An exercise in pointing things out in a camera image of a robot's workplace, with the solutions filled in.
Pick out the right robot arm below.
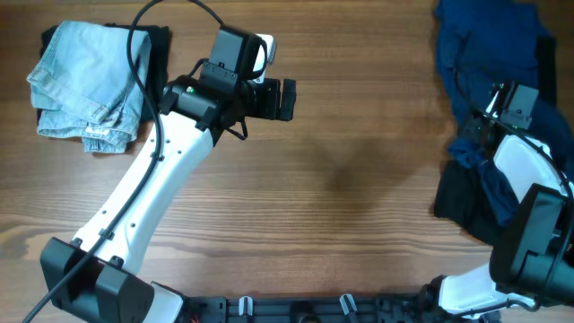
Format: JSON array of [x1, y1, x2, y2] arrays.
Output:
[[415, 82, 573, 322]]

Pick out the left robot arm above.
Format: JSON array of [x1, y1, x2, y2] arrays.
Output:
[[40, 25, 296, 322]]

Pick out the folded black garment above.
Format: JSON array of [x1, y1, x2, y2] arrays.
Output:
[[39, 22, 171, 123]]

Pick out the folded light blue jeans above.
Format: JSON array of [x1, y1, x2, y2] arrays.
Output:
[[27, 21, 152, 153]]

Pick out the black garment under pile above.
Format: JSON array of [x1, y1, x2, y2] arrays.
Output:
[[434, 36, 573, 245]]

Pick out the blue garment in pile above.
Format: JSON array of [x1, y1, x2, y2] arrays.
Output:
[[435, 0, 573, 227]]

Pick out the left black cable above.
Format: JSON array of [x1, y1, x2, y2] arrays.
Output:
[[21, 0, 225, 323]]

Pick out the black cable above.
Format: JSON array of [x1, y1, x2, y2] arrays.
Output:
[[452, 66, 574, 310], [21, 0, 225, 323]]

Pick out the right black cable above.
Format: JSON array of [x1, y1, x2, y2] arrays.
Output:
[[452, 66, 574, 310]]

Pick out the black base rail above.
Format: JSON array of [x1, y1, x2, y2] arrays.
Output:
[[178, 292, 503, 323]]

